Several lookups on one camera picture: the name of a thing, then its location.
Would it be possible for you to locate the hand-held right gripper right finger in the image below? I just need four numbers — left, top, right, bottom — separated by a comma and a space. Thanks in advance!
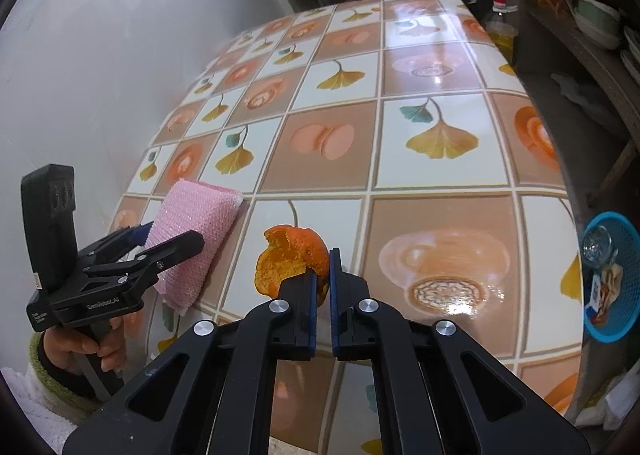
330, 246, 586, 455

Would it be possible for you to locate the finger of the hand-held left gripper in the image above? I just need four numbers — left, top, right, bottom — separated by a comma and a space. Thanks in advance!
82, 230, 206, 286
75, 221, 155, 266

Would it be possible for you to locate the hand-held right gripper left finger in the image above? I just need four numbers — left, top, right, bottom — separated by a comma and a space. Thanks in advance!
62, 271, 321, 455

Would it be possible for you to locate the pink sponge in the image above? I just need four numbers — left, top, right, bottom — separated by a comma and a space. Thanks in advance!
145, 179, 245, 316

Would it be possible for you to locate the orange peel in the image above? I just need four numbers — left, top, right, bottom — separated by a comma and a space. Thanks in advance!
254, 224, 331, 308

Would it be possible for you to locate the blue white toothpaste box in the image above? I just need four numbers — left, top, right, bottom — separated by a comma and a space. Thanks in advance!
586, 274, 608, 323

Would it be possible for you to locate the clear plastic cup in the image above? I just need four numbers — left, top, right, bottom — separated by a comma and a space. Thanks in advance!
582, 224, 618, 268

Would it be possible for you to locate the white orange wrapper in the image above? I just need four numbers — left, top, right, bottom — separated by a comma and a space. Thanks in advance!
600, 262, 623, 308

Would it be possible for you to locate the blue plastic mesh basket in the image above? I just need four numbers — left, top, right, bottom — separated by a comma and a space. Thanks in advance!
582, 212, 640, 342

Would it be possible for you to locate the person's left forearm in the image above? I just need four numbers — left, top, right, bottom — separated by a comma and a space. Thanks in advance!
0, 330, 103, 441

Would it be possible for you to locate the person's left hand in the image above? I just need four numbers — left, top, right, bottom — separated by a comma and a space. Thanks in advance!
42, 319, 128, 376

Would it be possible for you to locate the tile-print tablecloth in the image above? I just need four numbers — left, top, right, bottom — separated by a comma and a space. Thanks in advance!
112, 0, 586, 455

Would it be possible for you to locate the white plastic bag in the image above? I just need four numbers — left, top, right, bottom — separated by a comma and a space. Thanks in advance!
550, 72, 618, 121
575, 370, 640, 431

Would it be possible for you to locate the yellow cooking oil bottle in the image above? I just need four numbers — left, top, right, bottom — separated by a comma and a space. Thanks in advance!
484, 0, 518, 67

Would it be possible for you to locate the stack of bowls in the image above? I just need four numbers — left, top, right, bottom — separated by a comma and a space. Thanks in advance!
572, 0, 623, 51

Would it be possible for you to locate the stack of white plates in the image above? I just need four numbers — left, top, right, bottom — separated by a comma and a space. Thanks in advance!
620, 25, 640, 81

